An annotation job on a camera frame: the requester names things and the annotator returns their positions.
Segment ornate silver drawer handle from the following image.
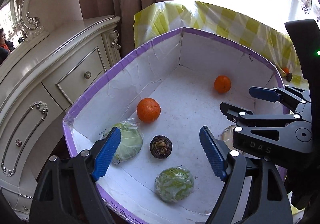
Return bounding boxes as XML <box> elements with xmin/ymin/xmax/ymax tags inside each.
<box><xmin>1</xmin><ymin>101</ymin><xmax>48</xmax><ymax>177</ymax></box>

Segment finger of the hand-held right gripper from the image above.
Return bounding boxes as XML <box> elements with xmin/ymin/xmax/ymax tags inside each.
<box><xmin>249</xmin><ymin>86</ymin><xmax>312</xmax><ymax>112</ymax></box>
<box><xmin>220</xmin><ymin>102</ymin><xmax>299</xmax><ymax>127</ymax></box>

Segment cream ornate dresser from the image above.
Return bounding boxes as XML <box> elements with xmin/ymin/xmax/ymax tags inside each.
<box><xmin>0</xmin><ymin>15</ymin><xmax>122</xmax><ymax>216</ymax></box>

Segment plastic-wrapped green cabbage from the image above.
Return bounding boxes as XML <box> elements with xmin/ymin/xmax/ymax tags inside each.
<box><xmin>99</xmin><ymin>118</ymin><xmax>143</xmax><ymax>164</ymax></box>
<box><xmin>154</xmin><ymin>166</ymin><xmax>195</xmax><ymax>203</ymax></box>

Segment cream ornate mirror frame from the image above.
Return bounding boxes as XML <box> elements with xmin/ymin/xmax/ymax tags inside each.
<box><xmin>0</xmin><ymin>0</ymin><xmax>50</xmax><ymax>43</ymax></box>

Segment large orange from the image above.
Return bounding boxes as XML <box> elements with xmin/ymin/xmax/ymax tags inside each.
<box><xmin>136</xmin><ymin>98</ymin><xmax>161</xmax><ymax>123</ymax></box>

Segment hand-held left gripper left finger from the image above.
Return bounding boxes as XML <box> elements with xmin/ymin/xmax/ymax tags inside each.
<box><xmin>29</xmin><ymin>126</ymin><xmax>122</xmax><ymax>224</ymax></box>

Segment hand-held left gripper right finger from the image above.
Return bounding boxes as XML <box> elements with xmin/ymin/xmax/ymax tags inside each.
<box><xmin>199</xmin><ymin>126</ymin><xmax>293</xmax><ymax>224</ymax></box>

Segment purple cardboard box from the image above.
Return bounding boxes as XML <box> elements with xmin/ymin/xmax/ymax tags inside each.
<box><xmin>62</xmin><ymin>27</ymin><xmax>288</xmax><ymax>224</ymax></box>

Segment yellow checked tablecloth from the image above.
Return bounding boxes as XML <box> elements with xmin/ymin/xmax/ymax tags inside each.
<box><xmin>134</xmin><ymin>0</ymin><xmax>308</xmax><ymax>86</ymax></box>

